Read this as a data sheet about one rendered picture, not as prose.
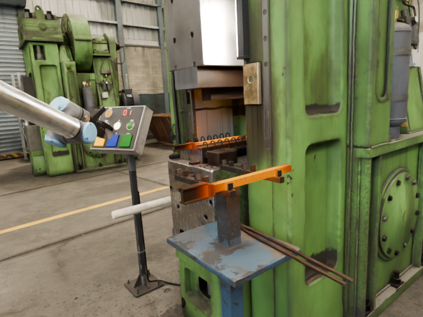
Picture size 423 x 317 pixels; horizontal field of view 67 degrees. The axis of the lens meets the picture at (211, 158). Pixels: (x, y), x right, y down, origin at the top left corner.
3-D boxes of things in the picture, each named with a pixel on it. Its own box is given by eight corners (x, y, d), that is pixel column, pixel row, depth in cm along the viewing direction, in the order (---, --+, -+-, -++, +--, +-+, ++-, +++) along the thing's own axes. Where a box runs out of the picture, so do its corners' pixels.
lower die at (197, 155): (203, 163, 152) (201, 146, 150) (180, 158, 167) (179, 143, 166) (263, 151, 177) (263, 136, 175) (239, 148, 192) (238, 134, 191)
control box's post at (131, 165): (143, 287, 213) (126, 126, 193) (140, 285, 216) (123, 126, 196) (148, 285, 215) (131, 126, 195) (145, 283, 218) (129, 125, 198)
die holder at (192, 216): (216, 265, 145) (211, 170, 137) (173, 239, 175) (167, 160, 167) (294, 229, 178) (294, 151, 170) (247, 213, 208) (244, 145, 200)
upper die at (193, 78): (197, 87, 145) (196, 66, 143) (175, 90, 161) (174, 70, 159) (262, 85, 170) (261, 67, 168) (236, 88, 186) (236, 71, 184)
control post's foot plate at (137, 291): (136, 299, 201) (134, 286, 199) (122, 284, 218) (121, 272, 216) (165, 285, 214) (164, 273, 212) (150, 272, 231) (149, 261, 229)
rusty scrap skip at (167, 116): (182, 151, 772) (179, 116, 756) (141, 145, 910) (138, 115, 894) (218, 144, 851) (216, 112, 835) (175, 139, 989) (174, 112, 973)
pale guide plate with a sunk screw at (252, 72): (258, 104, 133) (257, 61, 130) (243, 104, 141) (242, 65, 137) (262, 104, 135) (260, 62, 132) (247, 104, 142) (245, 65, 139)
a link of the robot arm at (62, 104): (44, 115, 141) (50, 95, 144) (67, 126, 151) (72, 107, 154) (58, 113, 137) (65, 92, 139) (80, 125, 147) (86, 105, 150)
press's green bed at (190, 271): (221, 353, 154) (216, 265, 146) (180, 315, 184) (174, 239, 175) (294, 304, 187) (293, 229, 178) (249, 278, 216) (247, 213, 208)
